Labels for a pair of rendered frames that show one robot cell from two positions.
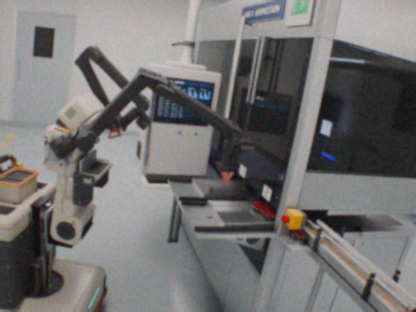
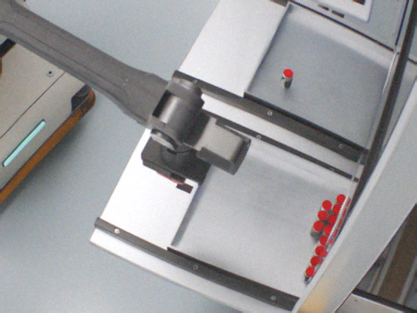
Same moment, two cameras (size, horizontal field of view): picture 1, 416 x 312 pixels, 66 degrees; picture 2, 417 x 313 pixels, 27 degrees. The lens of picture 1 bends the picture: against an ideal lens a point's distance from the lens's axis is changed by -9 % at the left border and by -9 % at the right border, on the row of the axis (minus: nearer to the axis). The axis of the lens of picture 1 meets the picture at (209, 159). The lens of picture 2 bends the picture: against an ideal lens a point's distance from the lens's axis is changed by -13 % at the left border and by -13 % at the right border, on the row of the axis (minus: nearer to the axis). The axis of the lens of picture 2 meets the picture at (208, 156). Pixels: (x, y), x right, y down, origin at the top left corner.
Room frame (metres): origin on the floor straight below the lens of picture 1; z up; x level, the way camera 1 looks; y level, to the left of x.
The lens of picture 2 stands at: (1.02, -0.47, 2.49)
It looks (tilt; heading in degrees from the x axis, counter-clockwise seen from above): 64 degrees down; 35
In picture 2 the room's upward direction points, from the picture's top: 10 degrees clockwise
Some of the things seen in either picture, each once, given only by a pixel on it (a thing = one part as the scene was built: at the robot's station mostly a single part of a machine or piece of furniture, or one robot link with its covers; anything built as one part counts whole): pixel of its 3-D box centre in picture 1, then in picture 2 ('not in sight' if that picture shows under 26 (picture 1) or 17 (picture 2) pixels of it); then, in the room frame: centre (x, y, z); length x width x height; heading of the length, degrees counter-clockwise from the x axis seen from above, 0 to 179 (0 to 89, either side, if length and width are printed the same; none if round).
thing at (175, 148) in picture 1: (177, 118); not in sight; (2.43, 0.27, 1.19); 0.50 x 0.19 x 0.78; 113
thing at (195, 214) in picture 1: (222, 205); (281, 140); (1.78, -0.11, 0.87); 0.70 x 0.48 x 0.02; 19
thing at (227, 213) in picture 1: (245, 214); (282, 224); (1.64, -0.23, 0.90); 0.34 x 0.26 x 0.04; 110
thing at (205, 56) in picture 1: (201, 73); not in sight; (3.15, 0.19, 1.50); 0.48 x 0.01 x 0.59; 19
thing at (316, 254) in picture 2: (261, 213); (324, 239); (1.67, -0.31, 0.90); 0.18 x 0.02 x 0.05; 20
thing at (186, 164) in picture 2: (227, 160); (179, 145); (1.51, -0.08, 1.20); 0.10 x 0.07 x 0.07; 109
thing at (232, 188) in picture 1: (225, 189); (342, 81); (1.96, -0.12, 0.90); 0.34 x 0.26 x 0.04; 109
